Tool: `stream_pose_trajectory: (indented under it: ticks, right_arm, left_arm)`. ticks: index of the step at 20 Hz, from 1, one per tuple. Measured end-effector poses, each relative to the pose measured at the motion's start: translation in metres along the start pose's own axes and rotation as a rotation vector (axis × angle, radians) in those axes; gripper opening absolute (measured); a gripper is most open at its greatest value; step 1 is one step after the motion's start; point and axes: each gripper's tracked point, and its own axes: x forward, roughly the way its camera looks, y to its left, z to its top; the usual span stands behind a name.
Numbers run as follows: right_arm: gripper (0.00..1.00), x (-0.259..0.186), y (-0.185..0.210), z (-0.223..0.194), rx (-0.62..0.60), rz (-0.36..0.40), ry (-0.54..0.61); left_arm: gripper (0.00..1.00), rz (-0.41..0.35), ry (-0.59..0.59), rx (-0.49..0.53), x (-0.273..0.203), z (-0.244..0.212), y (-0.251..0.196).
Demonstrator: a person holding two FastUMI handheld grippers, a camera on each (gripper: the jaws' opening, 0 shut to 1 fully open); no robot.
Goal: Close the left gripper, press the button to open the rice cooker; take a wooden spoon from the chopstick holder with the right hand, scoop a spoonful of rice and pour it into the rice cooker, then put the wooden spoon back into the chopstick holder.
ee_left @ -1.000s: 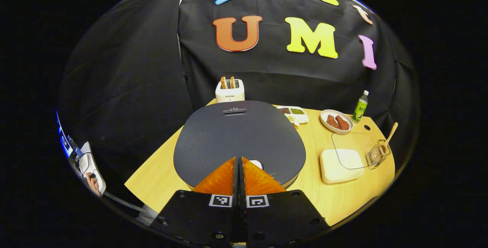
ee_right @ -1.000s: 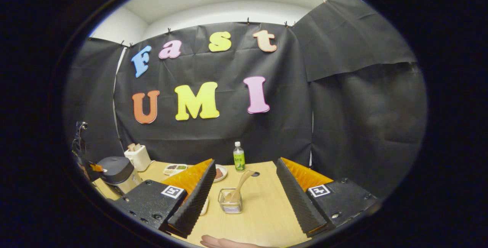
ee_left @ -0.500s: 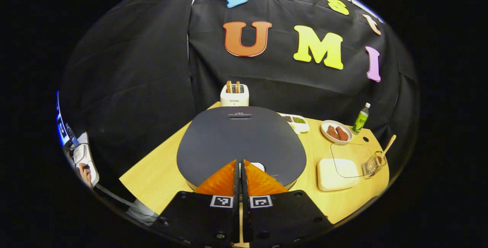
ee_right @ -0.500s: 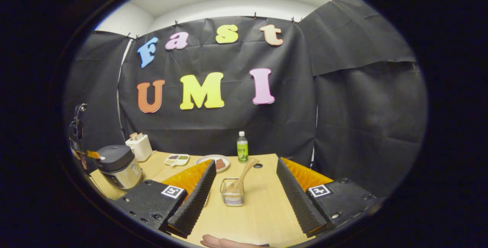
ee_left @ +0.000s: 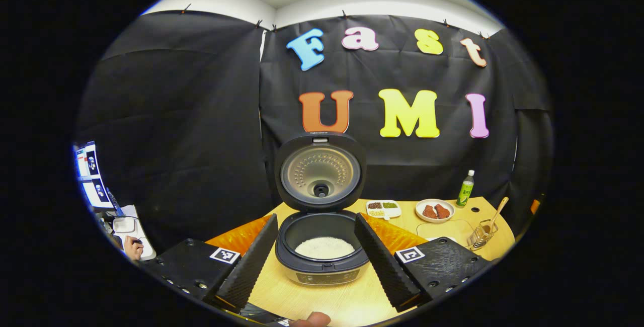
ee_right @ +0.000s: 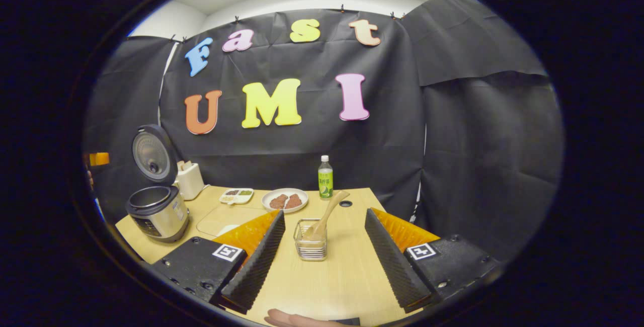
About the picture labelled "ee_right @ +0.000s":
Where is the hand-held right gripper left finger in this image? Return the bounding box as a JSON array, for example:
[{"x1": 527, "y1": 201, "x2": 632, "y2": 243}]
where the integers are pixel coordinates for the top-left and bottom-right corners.
[{"x1": 148, "y1": 210, "x2": 286, "y2": 315}]

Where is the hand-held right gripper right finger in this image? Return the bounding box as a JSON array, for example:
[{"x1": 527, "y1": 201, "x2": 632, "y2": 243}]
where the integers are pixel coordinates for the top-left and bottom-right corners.
[{"x1": 363, "y1": 208, "x2": 504, "y2": 313}]

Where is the clear container of rice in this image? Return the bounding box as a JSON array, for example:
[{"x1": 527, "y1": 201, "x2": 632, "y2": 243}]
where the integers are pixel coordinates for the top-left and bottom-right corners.
[{"x1": 196, "y1": 205, "x2": 272, "y2": 239}]

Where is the clear metal chopstick holder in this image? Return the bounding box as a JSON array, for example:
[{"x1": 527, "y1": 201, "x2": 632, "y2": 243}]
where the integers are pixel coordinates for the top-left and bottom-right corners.
[{"x1": 293, "y1": 218, "x2": 328, "y2": 262}]

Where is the black silver rice cooker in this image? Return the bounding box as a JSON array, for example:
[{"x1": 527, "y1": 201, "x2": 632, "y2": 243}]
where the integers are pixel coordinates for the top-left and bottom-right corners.
[{"x1": 125, "y1": 124, "x2": 191, "y2": 243}]

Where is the wooden spoon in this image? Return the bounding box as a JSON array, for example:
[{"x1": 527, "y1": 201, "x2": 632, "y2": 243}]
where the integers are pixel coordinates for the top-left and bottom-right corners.
[{"x1": 302, "y1": 190, "x2": 351, "y2": 241}]

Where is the white round plate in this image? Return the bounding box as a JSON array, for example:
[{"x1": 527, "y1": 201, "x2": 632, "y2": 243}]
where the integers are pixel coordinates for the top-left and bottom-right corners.
[{"x1": 261, "y1": 188, "x2": 309, "y2": 214}]

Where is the white divided condiment dish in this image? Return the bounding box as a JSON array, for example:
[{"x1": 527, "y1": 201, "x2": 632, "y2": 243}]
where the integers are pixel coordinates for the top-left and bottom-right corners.
[{"x1": 219, "y1": 188, "x2": 254, "y2": 205}]

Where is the white toaster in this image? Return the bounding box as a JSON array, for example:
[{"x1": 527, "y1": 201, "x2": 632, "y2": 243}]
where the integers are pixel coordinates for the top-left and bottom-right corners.
[{"x1": 175, "y1": 163, "x2": 205, "y2": 201}]

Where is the green tea bottle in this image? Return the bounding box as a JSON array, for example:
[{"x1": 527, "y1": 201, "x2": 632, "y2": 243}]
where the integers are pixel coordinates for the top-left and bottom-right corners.
[{"x1": 318, "y1": 155, "x2": 334, "y2": 199}]

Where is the black backdrop cloth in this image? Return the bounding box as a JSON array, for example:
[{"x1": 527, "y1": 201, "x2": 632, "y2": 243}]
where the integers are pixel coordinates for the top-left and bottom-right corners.
[{"x1": 83, "y1": 0, "x2": 564, "y2": 262}]

